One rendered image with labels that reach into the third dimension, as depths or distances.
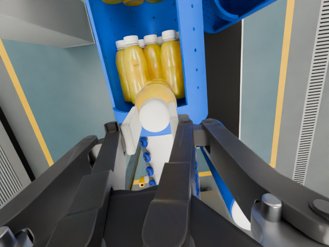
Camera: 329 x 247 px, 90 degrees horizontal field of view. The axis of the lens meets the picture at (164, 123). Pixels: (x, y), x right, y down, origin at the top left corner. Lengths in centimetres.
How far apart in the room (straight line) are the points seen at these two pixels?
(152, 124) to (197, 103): 23
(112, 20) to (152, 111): 45
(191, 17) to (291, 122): 188
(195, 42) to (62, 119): 171
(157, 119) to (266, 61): 171
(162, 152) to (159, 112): 58
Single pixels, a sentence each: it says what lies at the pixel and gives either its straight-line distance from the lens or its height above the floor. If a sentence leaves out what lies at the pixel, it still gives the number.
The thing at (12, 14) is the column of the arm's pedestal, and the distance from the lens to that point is 97.
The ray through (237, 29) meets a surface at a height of 15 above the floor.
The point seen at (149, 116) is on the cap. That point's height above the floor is 141.
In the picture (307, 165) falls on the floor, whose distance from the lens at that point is 258.
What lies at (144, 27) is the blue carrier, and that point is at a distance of 65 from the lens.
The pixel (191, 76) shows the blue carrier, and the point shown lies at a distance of 40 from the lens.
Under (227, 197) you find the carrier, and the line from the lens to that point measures 92.
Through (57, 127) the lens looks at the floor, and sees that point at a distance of 203.
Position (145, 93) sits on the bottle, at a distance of 23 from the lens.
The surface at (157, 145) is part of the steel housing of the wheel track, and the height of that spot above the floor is 93.
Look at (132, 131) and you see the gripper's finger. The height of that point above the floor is 145.
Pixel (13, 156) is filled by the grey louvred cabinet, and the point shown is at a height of 14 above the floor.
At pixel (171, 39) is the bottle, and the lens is 49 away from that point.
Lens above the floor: 160
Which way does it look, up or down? 70 degrees down
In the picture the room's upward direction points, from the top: 177 degrees clockwise
